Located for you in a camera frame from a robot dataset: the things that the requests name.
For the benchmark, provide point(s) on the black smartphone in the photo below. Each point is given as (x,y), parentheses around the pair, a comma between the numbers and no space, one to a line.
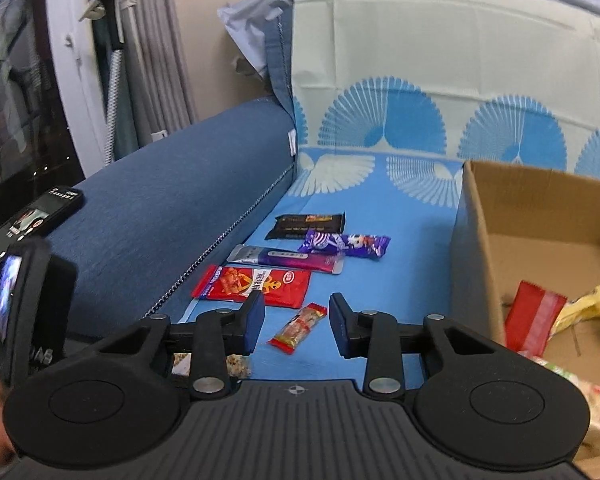
(45,210)

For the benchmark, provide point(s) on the blue fabric sofa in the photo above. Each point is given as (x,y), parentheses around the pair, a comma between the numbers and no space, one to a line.
(155,200)

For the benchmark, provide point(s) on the black snack bar packet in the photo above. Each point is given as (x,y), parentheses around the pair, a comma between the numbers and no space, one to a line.
(305,227)

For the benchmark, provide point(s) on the white nougat bar packet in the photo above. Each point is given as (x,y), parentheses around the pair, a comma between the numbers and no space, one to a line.
(595,405)

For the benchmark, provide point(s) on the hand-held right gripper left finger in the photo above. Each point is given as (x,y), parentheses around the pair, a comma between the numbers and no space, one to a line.
(255,320)

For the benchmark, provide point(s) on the yellow white snack packet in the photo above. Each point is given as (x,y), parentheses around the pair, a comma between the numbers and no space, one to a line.
(585,310)

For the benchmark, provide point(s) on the grey curtain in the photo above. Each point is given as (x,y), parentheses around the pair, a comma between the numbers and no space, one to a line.
(155,60)

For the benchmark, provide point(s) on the purple snack packet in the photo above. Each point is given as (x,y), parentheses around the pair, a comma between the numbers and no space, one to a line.
(345,242)

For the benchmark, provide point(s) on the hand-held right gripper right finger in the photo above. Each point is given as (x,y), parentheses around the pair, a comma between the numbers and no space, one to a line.
(340,325)

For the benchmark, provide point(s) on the red printed snack packet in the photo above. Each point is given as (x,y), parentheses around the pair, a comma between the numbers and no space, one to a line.
(280,282)

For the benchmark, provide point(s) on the red striped snack packet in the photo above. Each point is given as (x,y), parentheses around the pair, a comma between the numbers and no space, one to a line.
(530,310)

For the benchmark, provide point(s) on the white framed glass door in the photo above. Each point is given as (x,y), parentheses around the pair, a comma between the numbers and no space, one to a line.
(75,85)

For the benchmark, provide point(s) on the brown cardboard box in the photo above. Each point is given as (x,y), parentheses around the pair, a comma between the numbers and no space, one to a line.
(530,210)

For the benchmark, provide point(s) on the blue fan-print sheet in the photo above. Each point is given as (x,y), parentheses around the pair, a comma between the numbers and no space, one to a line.
(380,195)

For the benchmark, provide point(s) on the clear peanut snack packet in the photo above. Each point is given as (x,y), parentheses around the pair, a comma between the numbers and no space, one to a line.
(237,365)

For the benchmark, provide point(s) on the silver purple sachet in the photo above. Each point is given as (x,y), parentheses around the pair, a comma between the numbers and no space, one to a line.
(285,259)

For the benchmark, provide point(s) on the small red sausage packet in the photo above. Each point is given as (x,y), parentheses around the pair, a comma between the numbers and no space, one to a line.
(297,330)

